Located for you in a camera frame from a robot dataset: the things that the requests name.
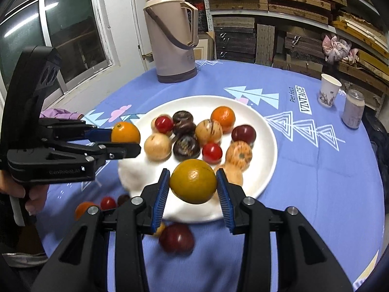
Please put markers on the orange striped round fruit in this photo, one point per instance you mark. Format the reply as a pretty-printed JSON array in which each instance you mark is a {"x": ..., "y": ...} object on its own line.
[{"x": 239, "y": 155}]

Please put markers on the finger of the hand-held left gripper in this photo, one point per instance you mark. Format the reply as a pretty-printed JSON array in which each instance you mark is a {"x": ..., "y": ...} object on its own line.
[
  {"x": 124, "y": 150},
  {"x": 98, "y": 133}
]

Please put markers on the white paper cup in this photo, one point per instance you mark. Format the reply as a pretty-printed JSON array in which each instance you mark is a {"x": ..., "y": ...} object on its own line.
[{"x": 328, "y": 92}]

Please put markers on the silver drink can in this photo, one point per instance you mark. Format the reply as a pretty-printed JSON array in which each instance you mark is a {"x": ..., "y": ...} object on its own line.
[{"x": 353, "y": 111}]

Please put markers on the red cherry tomato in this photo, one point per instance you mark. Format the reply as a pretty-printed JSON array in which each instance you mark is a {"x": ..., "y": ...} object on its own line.
[
  {"x": 108, "y": 203},
  {"x": 164, "y": 124},
  {"x": 211, "y": 152}
]

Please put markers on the dark brown round fruit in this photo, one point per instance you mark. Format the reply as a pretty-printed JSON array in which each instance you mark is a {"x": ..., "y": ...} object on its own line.
[
  {"x": 189, "y": 129},
  {"x": 186, "y": 148},
  {"x": 123, "y": 199},
  {"x": 183, "y": 117}
]

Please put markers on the white round plate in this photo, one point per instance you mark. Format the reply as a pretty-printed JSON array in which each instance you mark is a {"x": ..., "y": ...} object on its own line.
[{"x": 261, "y": 164}]

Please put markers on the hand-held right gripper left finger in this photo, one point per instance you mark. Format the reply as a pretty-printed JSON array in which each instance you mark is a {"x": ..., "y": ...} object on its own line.
[{"x": 161, "y": 200}]

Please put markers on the blue printed tablecloth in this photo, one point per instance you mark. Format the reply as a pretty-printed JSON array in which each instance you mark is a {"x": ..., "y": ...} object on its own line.
[{"x": 319, "y": 188}]

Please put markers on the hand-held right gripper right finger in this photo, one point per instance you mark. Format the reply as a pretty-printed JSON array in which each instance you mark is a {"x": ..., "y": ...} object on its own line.
[{"x": 225, "y": 200}]

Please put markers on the stack of yellow wooden frames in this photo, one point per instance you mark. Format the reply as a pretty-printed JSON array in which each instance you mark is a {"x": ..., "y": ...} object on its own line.
[{"x": 361, "y": 30}]

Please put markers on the pale framed panel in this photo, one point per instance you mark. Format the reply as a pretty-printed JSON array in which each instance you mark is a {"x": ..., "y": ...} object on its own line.
[{"x": 204, "y": 47}]

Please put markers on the orange mandarin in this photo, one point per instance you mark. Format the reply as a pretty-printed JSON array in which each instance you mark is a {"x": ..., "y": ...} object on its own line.
[
  {"x": 81, "y": 209},
  {"x": 223, "y": 117},
  {"x": 125, "y": 132}
]

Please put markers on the black bag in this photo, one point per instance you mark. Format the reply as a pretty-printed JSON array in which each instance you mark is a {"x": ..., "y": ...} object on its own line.
[{"x": 378, "y": 133}]

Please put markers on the pink crumpled cloth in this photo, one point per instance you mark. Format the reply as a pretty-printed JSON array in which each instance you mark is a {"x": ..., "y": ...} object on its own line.
[{"x": 339, "y": 48}]

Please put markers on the small brown object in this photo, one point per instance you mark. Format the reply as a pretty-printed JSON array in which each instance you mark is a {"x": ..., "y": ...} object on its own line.
[{"x": 80, "y": 116}]

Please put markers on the white wall pipe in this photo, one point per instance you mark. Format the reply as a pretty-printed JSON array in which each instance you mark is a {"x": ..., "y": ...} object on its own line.
[{"x": 136, "y": 27}]

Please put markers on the white framed glass window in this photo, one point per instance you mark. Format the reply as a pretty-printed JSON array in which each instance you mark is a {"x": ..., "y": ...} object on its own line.
[{"x": 60, "y": 36}]

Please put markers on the tan striped round fruit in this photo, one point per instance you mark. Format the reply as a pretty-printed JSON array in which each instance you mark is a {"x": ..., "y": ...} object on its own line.
[
  {"x": 235, "y": 177},
  {"x": 157, "y": 147},
  {"x": 208, "y": 131},
  {"x": 153, "y": 126}
]

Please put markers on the beige thermos jug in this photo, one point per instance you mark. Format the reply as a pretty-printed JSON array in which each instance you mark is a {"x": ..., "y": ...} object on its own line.
[{"x": 173, "y": 36}]

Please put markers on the stack of dark patterned boards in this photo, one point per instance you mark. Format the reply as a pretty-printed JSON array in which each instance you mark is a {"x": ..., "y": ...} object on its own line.
[{"x": 237, "y": 41}]

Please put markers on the stack of tan wooden frames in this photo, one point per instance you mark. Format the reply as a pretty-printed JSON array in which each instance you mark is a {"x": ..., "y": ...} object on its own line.
[{"x": 297, "y": 3}]

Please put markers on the small tan round fruit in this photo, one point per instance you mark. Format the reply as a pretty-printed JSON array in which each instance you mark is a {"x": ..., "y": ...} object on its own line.
[{"x": 160, "y": 230}]

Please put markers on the dark red plum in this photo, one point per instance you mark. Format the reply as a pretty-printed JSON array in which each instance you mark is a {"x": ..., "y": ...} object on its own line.
[
  {"x": 244, "y": 133},
  {"x": 177, "y": 238}
]

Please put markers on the purple striped cloth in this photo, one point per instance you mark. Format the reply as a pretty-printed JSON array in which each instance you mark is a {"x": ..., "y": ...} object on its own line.
[{"x": 57, "y": 114}]

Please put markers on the person's left hand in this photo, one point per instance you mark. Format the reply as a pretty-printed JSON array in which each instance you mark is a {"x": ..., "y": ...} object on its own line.
[{"x": 36, "y": 199}]

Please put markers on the white metal shelf rack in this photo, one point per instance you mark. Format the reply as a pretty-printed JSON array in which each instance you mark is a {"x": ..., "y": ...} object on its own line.
[{"x": 208, "y": 21}]

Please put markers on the large yellow-orange round fruit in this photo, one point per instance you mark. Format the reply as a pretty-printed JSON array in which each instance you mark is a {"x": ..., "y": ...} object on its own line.
[{"x": 193, "y": 182}]

